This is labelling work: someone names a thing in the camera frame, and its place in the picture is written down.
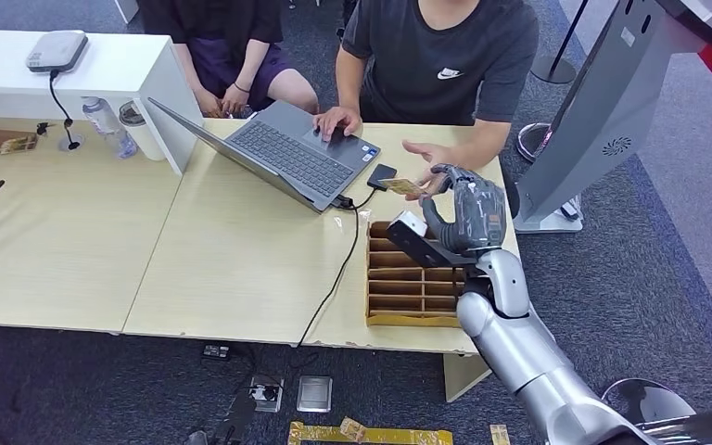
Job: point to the black stanchion post with base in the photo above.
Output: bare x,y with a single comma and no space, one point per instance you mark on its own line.
554,67

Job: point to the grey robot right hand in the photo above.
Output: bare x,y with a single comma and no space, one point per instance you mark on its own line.
479,212

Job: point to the black external drive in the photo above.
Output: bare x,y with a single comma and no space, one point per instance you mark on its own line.
380,175

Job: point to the chrome round base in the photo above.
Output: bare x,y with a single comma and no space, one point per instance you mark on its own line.
651,399

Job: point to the yellow floor tape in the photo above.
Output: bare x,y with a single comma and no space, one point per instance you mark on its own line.
387,437

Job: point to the clear plastic water bottle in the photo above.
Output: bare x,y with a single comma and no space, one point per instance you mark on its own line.
107,126

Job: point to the small black floor device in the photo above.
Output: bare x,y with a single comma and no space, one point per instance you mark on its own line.
215,352

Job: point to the grey open laptop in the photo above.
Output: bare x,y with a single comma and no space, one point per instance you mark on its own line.
294,156

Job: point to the person's left hand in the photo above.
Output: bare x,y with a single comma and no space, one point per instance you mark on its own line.
433,155

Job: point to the grey kiosk stand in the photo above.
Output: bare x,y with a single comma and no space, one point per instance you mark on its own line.
608,104

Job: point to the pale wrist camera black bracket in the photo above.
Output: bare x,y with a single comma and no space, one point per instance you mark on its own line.
414,242

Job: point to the grey router box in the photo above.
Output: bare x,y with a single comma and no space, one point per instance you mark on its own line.
57,52

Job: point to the person's right hand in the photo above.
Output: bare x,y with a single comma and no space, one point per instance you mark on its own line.
334,120

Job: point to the small black clip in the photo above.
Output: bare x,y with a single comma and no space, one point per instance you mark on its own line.
43,128

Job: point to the clear plastic scrap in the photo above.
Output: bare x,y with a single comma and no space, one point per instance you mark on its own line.
364,217

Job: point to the metal floor socket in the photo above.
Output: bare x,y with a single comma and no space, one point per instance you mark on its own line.
265,393

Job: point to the yellow patterned card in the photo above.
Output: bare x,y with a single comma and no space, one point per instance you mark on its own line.
400,186

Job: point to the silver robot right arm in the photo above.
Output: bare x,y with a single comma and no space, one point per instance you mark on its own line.
516,344

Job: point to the white raised counter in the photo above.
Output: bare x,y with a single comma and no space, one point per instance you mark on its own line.
110,67

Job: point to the yellow snack packet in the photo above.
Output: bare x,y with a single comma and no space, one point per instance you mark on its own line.
18,145

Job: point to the seated person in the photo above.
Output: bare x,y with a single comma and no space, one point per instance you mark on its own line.
227,37

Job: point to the metal floor plate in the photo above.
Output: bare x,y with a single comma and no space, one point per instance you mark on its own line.
314,394

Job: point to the white cup with lid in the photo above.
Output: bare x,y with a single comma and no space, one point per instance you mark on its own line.
144,135

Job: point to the brown cardboard divided box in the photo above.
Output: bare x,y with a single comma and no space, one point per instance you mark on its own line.
402,288

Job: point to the chrome stanchion base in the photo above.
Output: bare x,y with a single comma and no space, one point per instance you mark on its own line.
529,142

